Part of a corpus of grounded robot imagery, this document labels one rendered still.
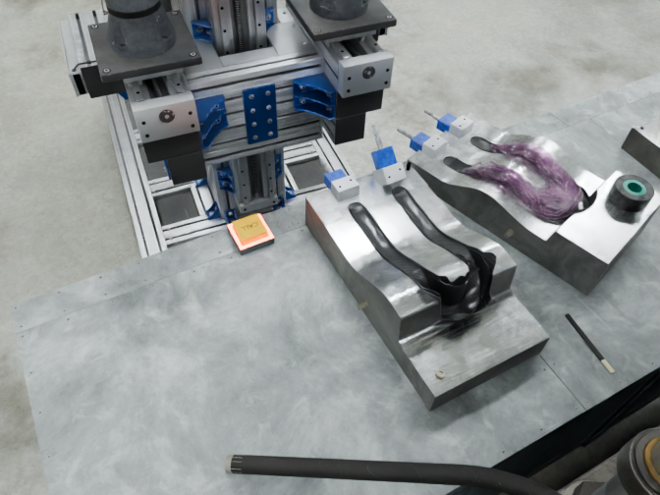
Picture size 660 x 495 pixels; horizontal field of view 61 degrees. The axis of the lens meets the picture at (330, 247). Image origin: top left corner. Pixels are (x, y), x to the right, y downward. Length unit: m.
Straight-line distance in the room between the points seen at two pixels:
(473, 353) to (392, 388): 0.16
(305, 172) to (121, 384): 1.36
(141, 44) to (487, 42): 2.53
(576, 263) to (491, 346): 0.28
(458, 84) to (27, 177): 2.15
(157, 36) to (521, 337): 0.99
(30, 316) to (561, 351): 1.04
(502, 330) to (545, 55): 2.64
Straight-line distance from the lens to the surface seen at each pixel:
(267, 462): 0.97
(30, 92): 3.32
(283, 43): 1.58
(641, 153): 1.66
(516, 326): 1.13
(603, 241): 1.26
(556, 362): 1.19
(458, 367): 1.05
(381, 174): 1.24
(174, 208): 2.18
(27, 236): 2.57
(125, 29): 1.39
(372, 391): 1.07
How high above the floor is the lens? 1.77
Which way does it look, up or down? 51 degrees down
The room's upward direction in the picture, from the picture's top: 3 degrees clockwise
